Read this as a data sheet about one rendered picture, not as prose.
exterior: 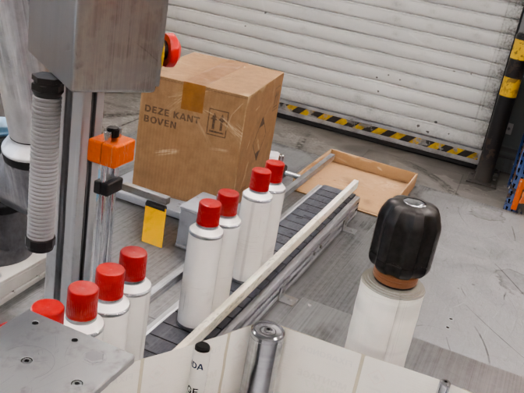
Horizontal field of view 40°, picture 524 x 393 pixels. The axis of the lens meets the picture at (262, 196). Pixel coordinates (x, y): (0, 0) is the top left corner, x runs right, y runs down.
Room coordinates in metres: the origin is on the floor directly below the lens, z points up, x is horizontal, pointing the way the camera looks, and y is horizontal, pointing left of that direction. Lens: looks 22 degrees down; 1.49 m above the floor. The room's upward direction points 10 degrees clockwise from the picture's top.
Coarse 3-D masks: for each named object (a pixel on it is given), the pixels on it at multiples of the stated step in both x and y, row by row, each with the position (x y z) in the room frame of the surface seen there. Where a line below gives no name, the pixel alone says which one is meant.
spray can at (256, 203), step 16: (256, 176) 1.10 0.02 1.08; (256, 192) 1.10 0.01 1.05; (240, 208) 1.11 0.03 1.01; (256, 208) 1.09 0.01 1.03; (256, 224) 1.09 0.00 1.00; (240, 240) 1.10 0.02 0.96; (256, 240) 1.10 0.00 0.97; (240, 256) 1.10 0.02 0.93; (256, 256) 1.10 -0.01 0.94; (240, 272) 1.09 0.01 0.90
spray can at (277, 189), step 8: (272, 160) 1.18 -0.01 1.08; (272, 168) 1.15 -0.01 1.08; (280, 168) 1.16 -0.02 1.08; (272, 176) 1.15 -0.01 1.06; (280, 176) 1.16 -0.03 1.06; (272, 184) 1.15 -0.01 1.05; (280, 184) 1.16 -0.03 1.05; (272, 192) 1.14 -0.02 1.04; (280, 192) 1.15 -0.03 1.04; (272, 200) 1.15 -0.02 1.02; (280, 200) 1.15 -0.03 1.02; (272, 208) 1.15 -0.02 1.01; (280, 208) 1.16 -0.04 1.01; (272, 216) 1.15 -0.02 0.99; (280, 216) 1.17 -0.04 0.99; (272, 224) 1.15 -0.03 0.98; (272, 232) 1.15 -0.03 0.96; (272, 240) 1.15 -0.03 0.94; (264, 248) 1.15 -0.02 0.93; (272, 248) 1.16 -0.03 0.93; (264, 256) 1.15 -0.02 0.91; (272, 256) 1.16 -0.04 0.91
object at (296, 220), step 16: (320, 192) 1.60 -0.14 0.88; (336, 192) 1.62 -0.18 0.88; (304, 208) 1.48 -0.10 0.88; (320, 208) 1.50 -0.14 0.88; (336, 208) 1.51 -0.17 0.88; (288, 224) 1.38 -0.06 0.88; (304, 224) 1.40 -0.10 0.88; (320, 224) 1.41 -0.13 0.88; (288, 240) 1.30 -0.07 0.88; (304, 240) 1.31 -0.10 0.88; (288, 256) 1.23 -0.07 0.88; (272, 272) 1.16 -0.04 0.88; (256, 288) 1.09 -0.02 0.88; (240, 304) 1.03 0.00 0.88; (224, 320) 0.97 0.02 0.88; (160, 336) 0.90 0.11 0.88; (176, 336) 0.90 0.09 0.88; (208, 336) 0.92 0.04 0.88; (144, 352) 0.85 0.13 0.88; (160, 352) 0.86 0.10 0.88
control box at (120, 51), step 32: (32, 0) 0.82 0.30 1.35; (64, 0) 0.73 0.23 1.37; (96, 0) 0.71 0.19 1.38; (128, 0) 0.73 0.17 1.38; (160, 0) 0.75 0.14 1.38; (32, 32) 0.82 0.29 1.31; (64, 32) 0.72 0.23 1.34; (96, 32) 0.71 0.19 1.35; (128, 32) 0.73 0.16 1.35; (160, 32) 0.75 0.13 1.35; (64, 64) 0.72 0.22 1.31; (96, 64) 0.71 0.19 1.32; (128, 64) 0.73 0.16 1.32; (160, 64) 0.76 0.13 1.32
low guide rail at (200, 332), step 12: (348, 192) 1.55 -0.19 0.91; (336, 204) 1.47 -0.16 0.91; (324, 216) 1.39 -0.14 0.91; (312, 228) 1.32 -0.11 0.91; (300, 240) 1.26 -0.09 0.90; (288, 252) 1.20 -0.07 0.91; (264, 264) 1.11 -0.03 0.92; (276, 264) 1.14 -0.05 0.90; (252, 276) 1.06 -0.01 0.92; (264, 276) 1.10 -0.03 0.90; (240, 288) 1.02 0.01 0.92; (252, 288) 1.05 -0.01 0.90; (228, 300) 0.97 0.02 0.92; (240, 300) 1.00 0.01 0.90; (216, 312) 0.93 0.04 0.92; (228, 312) 0.96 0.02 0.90; (204, 324) 0.89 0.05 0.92; (216, 324) 0.92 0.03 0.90; (192, 336) 0.86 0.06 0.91; (204, 336) 0.89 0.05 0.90
